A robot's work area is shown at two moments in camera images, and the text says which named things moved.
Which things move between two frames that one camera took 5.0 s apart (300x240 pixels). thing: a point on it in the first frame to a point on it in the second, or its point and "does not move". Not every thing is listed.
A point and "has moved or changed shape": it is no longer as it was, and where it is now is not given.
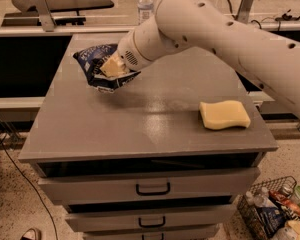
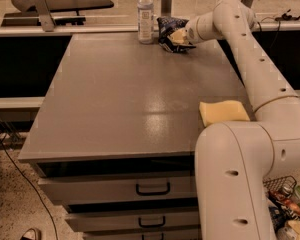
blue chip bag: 92,60 has moved or changed shape
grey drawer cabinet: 135,163 does not move
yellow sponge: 222,114 does not move
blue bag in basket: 272,219 does not move
